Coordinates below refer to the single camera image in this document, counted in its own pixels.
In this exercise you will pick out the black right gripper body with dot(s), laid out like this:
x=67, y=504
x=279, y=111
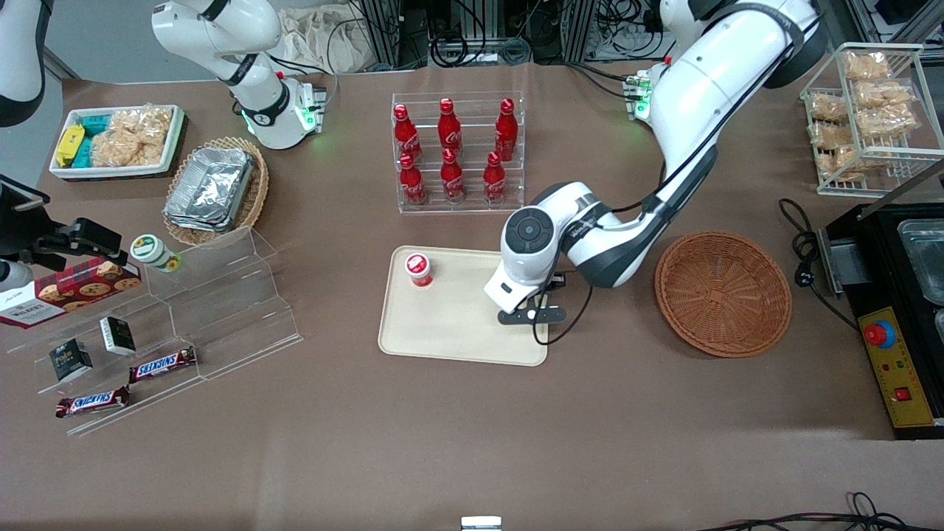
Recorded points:
x=53, y=244

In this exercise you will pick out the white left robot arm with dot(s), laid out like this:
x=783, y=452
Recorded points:
x=700, y=81

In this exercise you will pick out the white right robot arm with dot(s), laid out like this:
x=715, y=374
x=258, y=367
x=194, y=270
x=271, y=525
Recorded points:
x=259, y=99

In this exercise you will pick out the beige plastic serving tray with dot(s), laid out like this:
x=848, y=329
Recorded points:
x=450, y=324

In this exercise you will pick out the white rectangular snack tray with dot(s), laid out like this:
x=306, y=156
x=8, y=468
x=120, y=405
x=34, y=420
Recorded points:
x=171, y=140

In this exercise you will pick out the light wicker oval basket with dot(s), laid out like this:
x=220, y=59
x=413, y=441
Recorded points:
x=254, y=195

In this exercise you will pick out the brown round wicker basket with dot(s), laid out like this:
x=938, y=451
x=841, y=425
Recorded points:
x=723, y=295

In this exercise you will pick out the red tartan cookie box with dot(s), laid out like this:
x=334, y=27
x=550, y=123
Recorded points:
x=70, y=291

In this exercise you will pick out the green lid yogurt cup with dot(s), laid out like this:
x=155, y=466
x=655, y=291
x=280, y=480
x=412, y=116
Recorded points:
x=151, y=251

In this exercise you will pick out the teal snack packet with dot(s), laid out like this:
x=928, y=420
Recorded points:
x=83, y=152
x=96, y=124

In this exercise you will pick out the clear bag of rice crackers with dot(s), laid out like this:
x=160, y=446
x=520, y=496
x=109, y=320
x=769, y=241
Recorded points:
x=144, y=122
x=125, y=150

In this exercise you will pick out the yellow snack packet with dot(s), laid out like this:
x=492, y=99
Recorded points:
x=70, y=144

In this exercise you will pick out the small black carton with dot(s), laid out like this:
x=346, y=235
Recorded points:
x=71, y=360
x=118, y=335

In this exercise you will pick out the clear acrylic bottle rack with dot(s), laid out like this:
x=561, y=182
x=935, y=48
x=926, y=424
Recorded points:
x=472, y=203

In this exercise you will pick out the red cola bottle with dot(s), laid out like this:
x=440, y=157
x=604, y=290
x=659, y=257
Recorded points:
x=494, y=181
x=412, y=183
x=405, y=136
x=452, y=179
x=449, y=129
x=506, y=133

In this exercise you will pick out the aluminium foil container stack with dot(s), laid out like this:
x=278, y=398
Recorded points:
x=210, y=188

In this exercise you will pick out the red lid yogurt cup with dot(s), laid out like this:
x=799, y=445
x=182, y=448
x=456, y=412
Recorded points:
x=419, y=269

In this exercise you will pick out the clear acrylic step shelf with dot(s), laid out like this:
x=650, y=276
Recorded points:
x=221, y=302

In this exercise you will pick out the brown Snickers bar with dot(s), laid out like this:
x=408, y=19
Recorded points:
x=162, y=364
x=92, y=402

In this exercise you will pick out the white device at table edge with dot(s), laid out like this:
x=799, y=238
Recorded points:
x=481, y=523

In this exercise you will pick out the beige crumpled cloth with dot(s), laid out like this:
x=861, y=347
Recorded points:
x=324, y=37

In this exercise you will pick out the clear bag of fried snacks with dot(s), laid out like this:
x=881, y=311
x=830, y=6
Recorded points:
x=833, y=162
x=885, y=94
x=828, y=108
x=881, y=122
x=866, y=66
x=830, y=136

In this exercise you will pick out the black heating machine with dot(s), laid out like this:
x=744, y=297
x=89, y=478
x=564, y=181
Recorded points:
x=881, y=273

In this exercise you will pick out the red emergency stop button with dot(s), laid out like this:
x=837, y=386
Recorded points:
x=879, y=335

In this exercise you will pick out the yellow control panel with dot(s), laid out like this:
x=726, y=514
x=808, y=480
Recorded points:
x=903, y=369

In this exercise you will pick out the steel food pan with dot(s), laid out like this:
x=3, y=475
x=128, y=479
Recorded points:
x=925, y=258

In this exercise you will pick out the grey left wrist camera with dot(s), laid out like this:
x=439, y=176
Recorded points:
x=531, y=316

